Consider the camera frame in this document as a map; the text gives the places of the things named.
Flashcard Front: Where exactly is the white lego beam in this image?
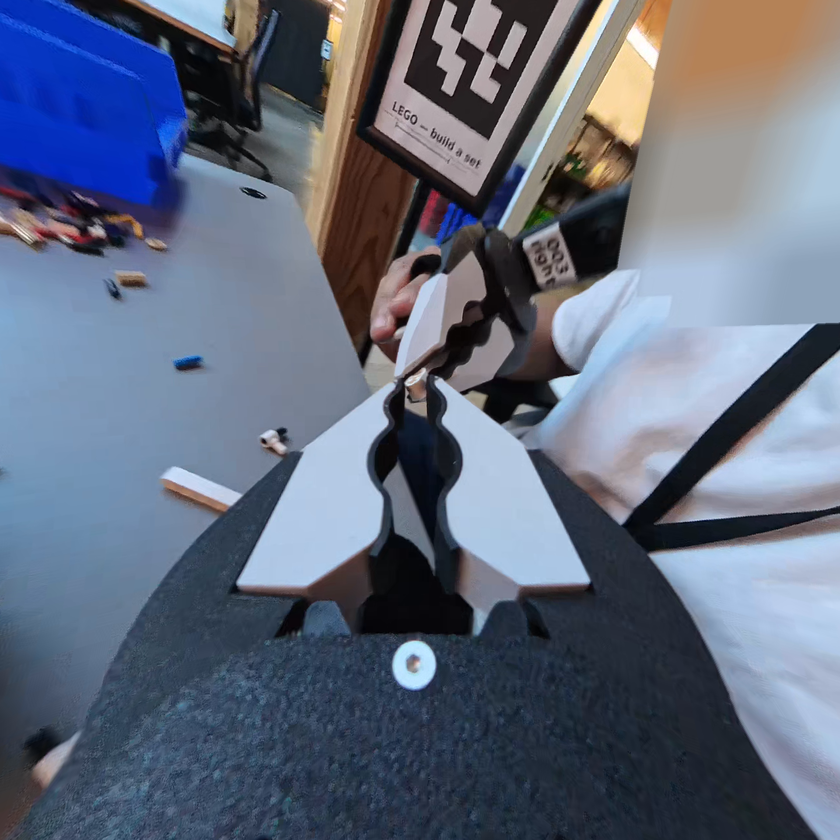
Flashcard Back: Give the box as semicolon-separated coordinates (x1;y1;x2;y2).
159;466;242;514

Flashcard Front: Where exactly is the background desk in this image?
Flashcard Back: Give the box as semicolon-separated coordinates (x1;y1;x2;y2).
125;0;237;56

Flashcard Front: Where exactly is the pile of mixed lego pieces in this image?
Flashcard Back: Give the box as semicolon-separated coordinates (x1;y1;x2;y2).
0;184;145;257

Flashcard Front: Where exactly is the blue storage bin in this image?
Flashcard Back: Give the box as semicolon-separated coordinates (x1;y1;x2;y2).
0;10;191;211

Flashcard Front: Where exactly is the black office chair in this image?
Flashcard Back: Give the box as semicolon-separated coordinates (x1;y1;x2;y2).
190;10;283;181

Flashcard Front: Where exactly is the person's right forearm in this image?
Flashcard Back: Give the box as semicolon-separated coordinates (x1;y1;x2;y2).
495;295;581;383

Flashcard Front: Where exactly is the black sign stand pole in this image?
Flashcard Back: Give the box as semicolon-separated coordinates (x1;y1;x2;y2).
392;180;434;263

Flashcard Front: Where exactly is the framed marker sign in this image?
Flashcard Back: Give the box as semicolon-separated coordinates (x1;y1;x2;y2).
356;0;601;217

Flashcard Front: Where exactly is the person's right hand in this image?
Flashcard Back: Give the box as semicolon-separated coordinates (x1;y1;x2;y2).
370;248;442;345

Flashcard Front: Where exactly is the storage shelf with bins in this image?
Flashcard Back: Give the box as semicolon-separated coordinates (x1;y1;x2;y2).
525;112;641;231

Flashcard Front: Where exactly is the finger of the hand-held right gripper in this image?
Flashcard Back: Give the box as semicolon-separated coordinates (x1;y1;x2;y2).
395;249;488;379
427;315;521;395

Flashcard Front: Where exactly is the pale lego beam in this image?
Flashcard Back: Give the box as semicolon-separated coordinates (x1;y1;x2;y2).
23;725;83;788

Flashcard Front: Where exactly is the black harness strap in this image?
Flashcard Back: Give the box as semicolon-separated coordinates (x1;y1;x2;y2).
623;323;840;552

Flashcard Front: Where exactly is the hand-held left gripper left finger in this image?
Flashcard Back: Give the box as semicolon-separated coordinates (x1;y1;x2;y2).
236;381;404;634

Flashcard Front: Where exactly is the wooden post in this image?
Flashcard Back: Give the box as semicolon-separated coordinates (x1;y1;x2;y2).
303;0;421;355

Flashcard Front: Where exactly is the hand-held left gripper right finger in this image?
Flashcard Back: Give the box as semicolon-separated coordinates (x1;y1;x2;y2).
425;376;592;634

